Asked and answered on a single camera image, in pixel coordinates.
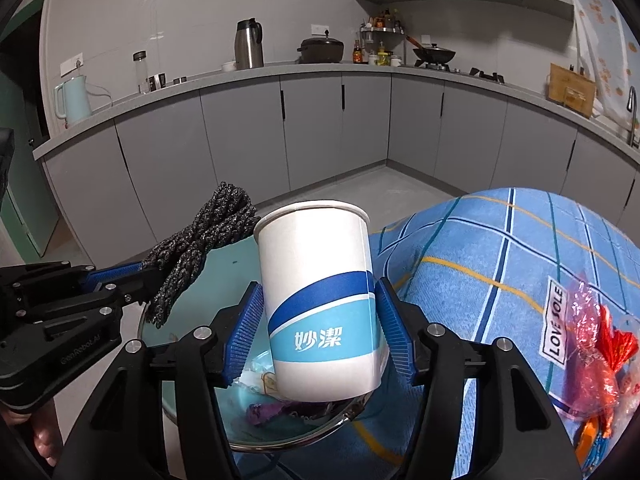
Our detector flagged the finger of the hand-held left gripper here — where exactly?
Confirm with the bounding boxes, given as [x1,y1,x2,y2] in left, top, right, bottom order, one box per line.
[0,271,166,343]
[10,261,151,293]

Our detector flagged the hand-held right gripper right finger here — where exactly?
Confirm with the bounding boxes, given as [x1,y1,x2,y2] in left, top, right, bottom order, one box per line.
[374,276,583,480]

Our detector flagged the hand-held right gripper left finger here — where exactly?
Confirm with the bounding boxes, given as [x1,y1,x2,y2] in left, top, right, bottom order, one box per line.
[52,281,266,480]

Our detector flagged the purple snack wrapper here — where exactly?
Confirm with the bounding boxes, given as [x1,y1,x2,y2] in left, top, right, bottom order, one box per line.
[247,402,301,426]

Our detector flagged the dark speckled knit glove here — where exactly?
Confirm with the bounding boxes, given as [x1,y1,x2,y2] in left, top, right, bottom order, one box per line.
[142,181,261,328]

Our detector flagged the teal metal bucket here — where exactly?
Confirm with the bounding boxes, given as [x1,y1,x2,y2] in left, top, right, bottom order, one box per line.
[137,235,388,456]

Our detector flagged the white blue-banded paper cup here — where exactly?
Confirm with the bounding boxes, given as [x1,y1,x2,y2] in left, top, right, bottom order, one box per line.
[252,200,388,403]

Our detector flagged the clear pink plastic bag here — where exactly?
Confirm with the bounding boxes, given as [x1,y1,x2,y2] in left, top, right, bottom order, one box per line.
[552,274,621,416]

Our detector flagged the orange snack wrapper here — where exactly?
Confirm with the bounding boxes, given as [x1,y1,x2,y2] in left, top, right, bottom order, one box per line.
[575,415,613,466]

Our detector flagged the person's left hand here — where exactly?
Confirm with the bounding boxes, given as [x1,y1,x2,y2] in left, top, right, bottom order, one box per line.
[0,401,66,467]

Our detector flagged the green door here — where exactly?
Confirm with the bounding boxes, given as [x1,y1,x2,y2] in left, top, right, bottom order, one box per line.
[0,0,61,261]

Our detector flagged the blue plaid blanket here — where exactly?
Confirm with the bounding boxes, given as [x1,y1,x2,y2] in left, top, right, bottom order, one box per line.
[235,187,640,480]

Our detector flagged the pale blue electric kettle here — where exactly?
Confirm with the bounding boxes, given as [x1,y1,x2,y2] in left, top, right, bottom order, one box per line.
[54,74,93,127]

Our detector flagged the grey kitchen counter cabinets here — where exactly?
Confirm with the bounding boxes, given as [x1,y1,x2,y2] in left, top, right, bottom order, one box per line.
[32,57,640,271]

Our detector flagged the glass bottle with black lid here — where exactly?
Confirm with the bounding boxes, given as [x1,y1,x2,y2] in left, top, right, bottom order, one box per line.
[132,51,151,95]

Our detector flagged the steel thermos jug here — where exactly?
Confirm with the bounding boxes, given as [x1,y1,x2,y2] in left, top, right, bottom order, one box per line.
[235,18,265,70]

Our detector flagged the gas stove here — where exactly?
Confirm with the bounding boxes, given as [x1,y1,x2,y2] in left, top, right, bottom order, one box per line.
[414,60,506,83]

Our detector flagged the black wok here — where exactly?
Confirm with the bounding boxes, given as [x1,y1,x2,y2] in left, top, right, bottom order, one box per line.
[405,35,457,63]

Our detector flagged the black electric cooker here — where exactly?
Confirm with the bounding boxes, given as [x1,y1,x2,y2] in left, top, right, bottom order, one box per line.
[297,30,346,64]

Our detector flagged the metal spice rack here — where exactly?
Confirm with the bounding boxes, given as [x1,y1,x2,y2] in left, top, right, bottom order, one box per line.
[360,25,406,66]

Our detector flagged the wooden cutting board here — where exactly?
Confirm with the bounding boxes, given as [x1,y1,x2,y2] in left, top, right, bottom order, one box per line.
[547,62,598,118]

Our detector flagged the row of condiment bottles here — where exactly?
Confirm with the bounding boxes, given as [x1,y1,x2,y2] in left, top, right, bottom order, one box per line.
[367,8,401,28]

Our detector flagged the steel sink faucet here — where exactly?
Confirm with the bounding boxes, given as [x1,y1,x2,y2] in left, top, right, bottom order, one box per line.
[626,86,640,148]

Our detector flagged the orange-print window curtain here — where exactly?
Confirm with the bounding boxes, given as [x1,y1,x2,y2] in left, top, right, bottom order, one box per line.
[570,0,640,126]

